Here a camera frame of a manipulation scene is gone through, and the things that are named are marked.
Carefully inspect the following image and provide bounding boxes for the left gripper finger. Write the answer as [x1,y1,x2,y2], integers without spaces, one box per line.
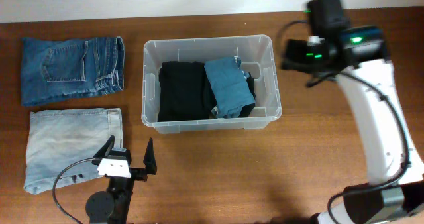
[143,138,158,175]
[92,135,115,165]

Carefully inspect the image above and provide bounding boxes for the light blue jeans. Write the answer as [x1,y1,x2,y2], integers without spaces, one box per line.
[24,108,123,194]

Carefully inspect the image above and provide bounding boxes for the large black garment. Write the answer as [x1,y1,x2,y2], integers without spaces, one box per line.
[158,61,209,122]

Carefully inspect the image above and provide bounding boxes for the dark blue jeans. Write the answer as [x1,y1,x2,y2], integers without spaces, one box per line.
[21,36,125,107]

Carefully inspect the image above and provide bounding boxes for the small black garment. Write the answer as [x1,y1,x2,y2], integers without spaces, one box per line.
[205,71,257,118]

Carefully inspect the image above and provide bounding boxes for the blue shirt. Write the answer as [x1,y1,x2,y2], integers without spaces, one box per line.
[204,56,256,119]

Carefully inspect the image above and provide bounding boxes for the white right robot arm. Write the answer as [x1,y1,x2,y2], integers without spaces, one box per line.
[282,0,423,223]

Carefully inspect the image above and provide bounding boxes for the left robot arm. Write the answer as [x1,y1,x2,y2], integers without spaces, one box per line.
[85,135,157,224]

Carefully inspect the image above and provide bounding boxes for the clear plastic storage bin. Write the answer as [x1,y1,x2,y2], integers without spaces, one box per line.
[141,34,282,134]

